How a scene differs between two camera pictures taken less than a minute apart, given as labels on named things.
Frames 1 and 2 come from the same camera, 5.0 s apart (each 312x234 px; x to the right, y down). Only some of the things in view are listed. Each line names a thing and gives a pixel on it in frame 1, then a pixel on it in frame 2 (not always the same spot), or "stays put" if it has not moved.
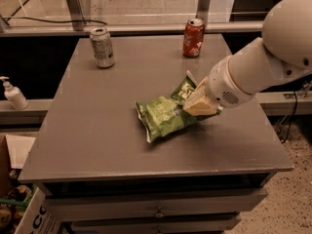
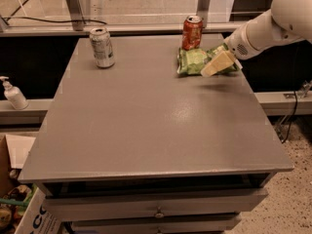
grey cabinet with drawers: (100, 175) stays put
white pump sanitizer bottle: (14, 95) stays put
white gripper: (220, 82) -> (236, 45)
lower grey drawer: (155, 225) stays put
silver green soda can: (100, 40) stays put
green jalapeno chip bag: (163, 115) -> (191, 61)
